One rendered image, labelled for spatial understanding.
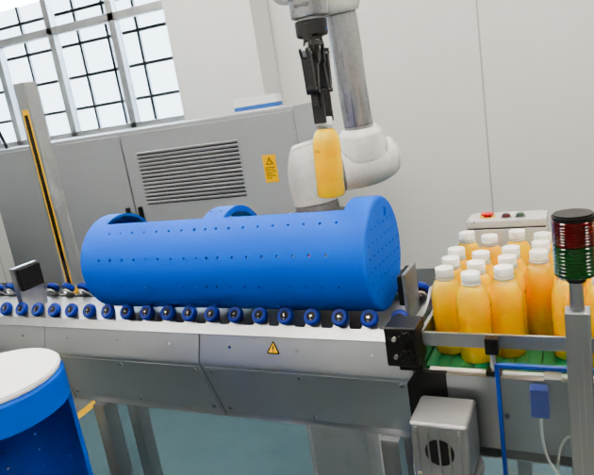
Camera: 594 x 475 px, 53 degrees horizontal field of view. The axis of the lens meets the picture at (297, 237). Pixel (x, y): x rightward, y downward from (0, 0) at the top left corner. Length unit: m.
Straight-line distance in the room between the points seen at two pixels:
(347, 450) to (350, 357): 0.90
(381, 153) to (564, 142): 2.23
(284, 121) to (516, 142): 1.69
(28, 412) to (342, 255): 0.72
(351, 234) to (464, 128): 2.83
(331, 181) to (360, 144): 0.60
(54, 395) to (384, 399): 0.75
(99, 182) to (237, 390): 2.26
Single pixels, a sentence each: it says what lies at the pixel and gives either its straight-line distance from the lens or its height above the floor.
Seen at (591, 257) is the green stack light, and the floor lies 1.19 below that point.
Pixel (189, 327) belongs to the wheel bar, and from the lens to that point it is 1.69.
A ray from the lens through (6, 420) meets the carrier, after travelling 1.29.
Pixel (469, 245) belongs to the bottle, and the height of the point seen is 1.06.
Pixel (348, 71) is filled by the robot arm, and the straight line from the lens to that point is 2.02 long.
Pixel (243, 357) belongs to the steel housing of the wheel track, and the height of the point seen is 0.85.
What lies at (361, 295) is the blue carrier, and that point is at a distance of 1.39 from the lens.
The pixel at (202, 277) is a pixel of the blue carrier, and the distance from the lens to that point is 1.56.
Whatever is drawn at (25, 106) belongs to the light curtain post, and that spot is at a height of 1.61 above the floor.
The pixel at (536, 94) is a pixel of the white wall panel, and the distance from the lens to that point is 4.09.
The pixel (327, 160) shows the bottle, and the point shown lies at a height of 1.34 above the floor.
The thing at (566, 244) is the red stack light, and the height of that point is 1.22.
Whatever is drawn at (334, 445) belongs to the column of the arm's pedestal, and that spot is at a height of 0.23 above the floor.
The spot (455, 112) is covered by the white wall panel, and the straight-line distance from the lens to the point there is 4.13.
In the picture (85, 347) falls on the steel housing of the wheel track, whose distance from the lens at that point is 1.96.
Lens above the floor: 1.50
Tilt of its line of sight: 13 degrees down
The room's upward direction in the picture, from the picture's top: 9 degrees counter-clockwise
